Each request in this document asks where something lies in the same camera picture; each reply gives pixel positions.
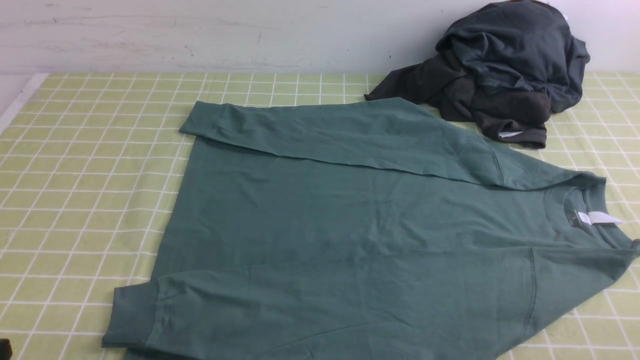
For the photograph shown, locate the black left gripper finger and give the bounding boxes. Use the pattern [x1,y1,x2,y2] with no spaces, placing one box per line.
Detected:
[0,338,13,360]

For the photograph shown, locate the green long-sleeved shirt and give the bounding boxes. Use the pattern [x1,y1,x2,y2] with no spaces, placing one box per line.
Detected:
[102,98,639,360]

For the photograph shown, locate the green checkered tablecloth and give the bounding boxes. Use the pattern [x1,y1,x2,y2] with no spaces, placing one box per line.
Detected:
[0,73,640,360]

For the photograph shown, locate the dark brown crumpled garment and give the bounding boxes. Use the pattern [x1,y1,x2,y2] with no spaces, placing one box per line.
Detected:
[365,50,551,150]

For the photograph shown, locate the dark grey crumpled sweatshirt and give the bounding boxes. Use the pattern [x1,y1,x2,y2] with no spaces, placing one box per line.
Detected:
[435,0,590,113]

